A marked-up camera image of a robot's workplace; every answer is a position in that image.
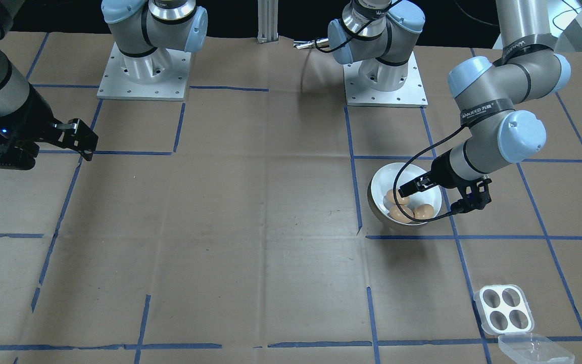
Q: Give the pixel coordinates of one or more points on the brown egg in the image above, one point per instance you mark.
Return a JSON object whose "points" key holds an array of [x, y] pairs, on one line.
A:
{"points": [[401, 214], [424, 211], [393, 197]]}

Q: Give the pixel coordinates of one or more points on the clear plastic egg box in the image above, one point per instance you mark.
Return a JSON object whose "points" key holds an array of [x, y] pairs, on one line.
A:
{"points": [[482, 308]]}

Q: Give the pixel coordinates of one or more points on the white bowl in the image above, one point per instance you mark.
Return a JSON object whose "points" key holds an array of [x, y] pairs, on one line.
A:
{"points": [[379, 174]]}

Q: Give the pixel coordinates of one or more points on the silver metal connector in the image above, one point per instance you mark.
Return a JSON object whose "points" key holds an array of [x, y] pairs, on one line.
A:
{"points": [[308, 44]]}

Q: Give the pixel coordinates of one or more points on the black ridged wrist camera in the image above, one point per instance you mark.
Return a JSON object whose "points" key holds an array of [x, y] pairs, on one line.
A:
{"points": [[3, 161]]}

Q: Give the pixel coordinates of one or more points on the white square base plate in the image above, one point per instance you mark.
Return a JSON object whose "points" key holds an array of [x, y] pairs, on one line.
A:
{"points": [[356, 96], [114, 91]]}

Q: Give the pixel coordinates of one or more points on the aluminium frame post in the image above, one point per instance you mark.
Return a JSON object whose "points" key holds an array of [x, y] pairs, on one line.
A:
{"points": [[268, 20]]}

